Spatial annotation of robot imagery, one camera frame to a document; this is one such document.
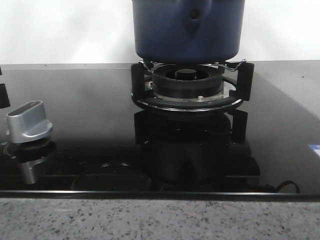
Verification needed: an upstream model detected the dark blue cooking pot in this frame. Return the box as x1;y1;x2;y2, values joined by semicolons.
132;0;245;64

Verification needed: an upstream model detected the black left burner support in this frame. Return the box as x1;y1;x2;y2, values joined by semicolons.
0;83;11;109

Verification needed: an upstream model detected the silver stove control knob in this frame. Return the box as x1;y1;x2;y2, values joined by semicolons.
6;100;53;144

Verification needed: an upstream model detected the black burner pan support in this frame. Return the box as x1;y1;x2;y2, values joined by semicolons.
131;59;255;113

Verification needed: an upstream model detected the black glass gas stove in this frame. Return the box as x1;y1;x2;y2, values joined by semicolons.
0;64;320;201

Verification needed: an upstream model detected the blue white QR sticker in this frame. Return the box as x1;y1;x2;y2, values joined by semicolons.
308;144;320;157

